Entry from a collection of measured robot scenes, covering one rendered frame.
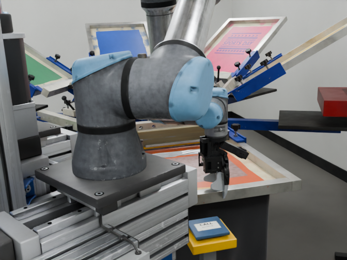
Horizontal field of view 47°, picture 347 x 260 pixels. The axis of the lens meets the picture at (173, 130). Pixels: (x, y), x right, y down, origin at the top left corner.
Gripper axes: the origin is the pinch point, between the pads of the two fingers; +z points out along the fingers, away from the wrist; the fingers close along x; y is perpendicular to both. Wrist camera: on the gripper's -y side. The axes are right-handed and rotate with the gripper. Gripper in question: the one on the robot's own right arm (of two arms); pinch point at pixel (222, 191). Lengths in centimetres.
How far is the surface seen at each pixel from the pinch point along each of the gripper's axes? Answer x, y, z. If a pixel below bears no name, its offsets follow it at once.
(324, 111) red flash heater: -67, -86, -6
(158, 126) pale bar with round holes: -80, 4, -4
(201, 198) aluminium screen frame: 2.0, 8.2, 0.6
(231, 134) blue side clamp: -57, -27, -2
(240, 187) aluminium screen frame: 0.8, -6.5, -0.9
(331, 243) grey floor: -96, -119, 98
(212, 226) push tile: 20.1, 10.8, 1.0
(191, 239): 21.8, 17.6, 2.8
